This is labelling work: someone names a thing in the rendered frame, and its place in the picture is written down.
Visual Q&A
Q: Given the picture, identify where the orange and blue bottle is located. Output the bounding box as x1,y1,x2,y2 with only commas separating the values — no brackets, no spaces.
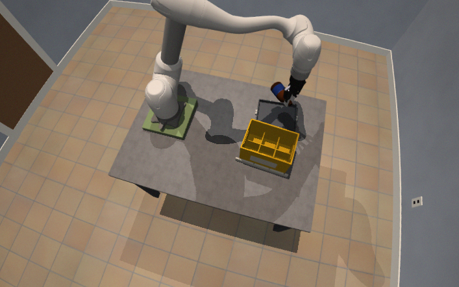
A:
271,82,293,106

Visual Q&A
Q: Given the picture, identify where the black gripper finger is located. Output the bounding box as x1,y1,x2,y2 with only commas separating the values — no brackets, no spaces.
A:
283,85,297,106
290,81,306,103

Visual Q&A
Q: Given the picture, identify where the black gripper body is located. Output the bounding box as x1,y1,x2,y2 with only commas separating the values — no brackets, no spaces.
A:
288,75,305,90

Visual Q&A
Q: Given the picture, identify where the yellow-brown crate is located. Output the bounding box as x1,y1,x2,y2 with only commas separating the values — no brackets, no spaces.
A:
240,119,299,173

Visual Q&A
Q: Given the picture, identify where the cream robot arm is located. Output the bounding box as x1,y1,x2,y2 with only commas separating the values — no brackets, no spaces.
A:
145,0,321,130

